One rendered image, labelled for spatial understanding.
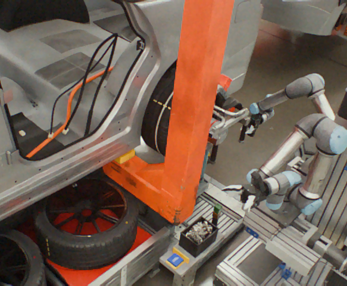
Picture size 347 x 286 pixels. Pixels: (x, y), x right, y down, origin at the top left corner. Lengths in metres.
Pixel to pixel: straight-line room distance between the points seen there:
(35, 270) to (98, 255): 0.39
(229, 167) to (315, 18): 2.06
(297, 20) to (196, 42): 3.22
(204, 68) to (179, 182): 0.72
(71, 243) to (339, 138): 1.55
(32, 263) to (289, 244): 1.40
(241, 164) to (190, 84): 2.08
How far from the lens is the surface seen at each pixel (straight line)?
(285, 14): 5.10
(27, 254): 2.55
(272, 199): 2.06
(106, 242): 2.57
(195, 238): 2.56
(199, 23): 1.95
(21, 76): 3.26
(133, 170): 2.75
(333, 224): 2.56
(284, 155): 2.12
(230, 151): 4.18
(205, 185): 3.50
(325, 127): 2.07
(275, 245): 2.42
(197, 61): 2.00
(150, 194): 2.67
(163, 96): 2.75
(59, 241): 2.59
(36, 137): 2.83
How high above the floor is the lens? 2.47
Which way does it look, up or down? 37 degrees down
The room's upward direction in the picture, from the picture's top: 8 degrees clockwise
